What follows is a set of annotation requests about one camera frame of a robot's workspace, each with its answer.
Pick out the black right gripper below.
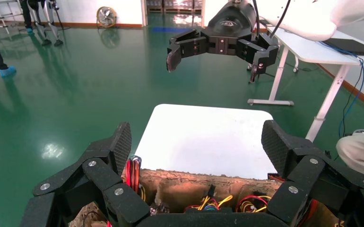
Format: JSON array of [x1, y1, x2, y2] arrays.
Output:
[[166, 0, 280, 84]]

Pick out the grey humanoid robot legs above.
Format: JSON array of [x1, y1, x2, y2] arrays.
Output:
[[26, 0, 65, 47]]

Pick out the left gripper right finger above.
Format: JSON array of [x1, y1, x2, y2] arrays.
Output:
[[261, 120, 364, 227]]

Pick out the brown cardboard divider box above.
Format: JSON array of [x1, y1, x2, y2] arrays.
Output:
[[69, 167, 339, 227]]

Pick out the blue cable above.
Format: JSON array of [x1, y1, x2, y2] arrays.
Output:
[[319, 41, 364, 139]]

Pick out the round floor fan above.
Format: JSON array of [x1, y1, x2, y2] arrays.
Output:
[[95, 6, 118, 29]]

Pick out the metal rack frame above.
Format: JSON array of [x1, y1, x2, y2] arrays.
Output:
[[0, 0, 25, 35]]

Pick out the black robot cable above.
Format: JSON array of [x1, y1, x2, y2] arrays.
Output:
[[252, 0, 261, 35], [269, 0, 292, 40]]

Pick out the white desk with legs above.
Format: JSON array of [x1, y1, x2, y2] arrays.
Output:
[[247, 26, 364, 143]]

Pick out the black laptop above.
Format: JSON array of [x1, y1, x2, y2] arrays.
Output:
[[322, 38, 364, 57]]

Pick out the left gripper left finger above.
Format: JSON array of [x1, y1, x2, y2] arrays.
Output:
[[20, 121, 151, 227]]

